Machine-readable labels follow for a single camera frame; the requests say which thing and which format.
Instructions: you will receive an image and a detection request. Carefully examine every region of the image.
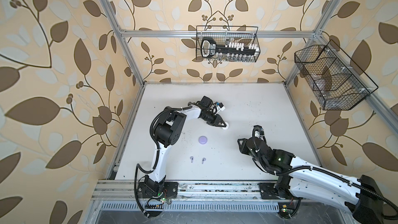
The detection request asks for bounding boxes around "white earbud charging case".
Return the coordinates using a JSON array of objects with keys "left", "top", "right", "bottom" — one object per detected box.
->
[{"left": 222, "top": 122, "right": 229, "bottom": 130}]

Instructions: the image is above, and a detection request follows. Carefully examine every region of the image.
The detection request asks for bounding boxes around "purple earbud charging case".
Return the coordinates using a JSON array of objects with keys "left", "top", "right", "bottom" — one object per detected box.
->
[{"left": 198, "top": 136, "right": 208, "bottom": 145}]

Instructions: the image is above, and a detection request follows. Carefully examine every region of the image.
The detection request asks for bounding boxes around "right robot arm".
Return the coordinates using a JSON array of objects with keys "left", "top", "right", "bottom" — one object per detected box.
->
[{"left": 237, "top": 125, "right": 398, "bottom": 224}]

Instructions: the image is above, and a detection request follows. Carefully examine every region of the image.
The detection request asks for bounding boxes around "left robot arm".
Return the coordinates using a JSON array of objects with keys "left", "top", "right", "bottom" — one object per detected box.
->
[{"left": 136, "top": 96, "right": 229, "bottom": 190}]

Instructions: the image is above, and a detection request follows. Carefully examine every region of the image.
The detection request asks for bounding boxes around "black tool with white parts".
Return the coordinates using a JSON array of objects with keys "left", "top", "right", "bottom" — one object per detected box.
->
[{"left": 200, "top": 37, "right": 260, "bottom": 58}]

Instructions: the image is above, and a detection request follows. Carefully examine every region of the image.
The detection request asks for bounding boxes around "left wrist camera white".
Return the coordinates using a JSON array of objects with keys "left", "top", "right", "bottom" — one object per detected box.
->
[{"left": 215, "top": 102, "right": 225, "bottom": 114}]

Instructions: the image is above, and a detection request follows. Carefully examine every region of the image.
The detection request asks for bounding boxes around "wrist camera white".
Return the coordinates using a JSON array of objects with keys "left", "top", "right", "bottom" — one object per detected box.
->
[
  {"left": 252, "top": 125, "right": 264, "bottom": 139},
  {"left": 215, "top": 102, "right": 225, "bottom": 114}
]

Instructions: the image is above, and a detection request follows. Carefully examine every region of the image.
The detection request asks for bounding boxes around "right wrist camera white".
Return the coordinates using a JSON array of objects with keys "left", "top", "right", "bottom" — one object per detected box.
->
[{"left": 252, "top": 125, "right": 264, "bottom": 139}]

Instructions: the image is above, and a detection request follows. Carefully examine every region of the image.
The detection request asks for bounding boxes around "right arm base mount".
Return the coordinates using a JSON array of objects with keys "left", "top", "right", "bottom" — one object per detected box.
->
[{"left": 258, "top": 183, "right": 303, "bottom": 219}]

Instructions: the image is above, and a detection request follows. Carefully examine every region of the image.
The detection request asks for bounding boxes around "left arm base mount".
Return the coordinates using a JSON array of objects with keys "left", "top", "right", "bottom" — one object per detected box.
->
[{"left": 135, "top": 181, "right": 179, "bottom": 218}]

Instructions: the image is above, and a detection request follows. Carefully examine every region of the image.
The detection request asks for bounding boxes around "black wire basket back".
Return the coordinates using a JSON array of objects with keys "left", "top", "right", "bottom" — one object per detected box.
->
[{"left": 195, "top": 25, "right": 261, "bottom": 63}]

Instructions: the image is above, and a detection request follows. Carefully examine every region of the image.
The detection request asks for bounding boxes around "black wire basket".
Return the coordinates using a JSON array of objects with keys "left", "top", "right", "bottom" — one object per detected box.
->
[
  {"left": 294, "top": 40, "right": 378, "bottom": 111},
  {"left": 195, "top": 25, "right": 261, "bottom": 63}
]

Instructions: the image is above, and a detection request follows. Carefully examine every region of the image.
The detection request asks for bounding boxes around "aluminium frame back bar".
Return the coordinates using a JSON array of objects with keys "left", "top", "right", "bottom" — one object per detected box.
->
[{"left": 119, "top": 29, "right": 316, "bottom": 38}]

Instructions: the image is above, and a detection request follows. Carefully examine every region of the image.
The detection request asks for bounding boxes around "black wire basket right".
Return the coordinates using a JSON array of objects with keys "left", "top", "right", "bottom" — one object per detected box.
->
[{"left": 294, "top": 40, "right": 378, "bottom": 111}]

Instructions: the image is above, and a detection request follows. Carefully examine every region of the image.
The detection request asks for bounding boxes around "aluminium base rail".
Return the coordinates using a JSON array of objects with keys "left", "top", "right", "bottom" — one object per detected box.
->
[{"left": 91, "top": 179, "right": 349, "bottom": 213}]

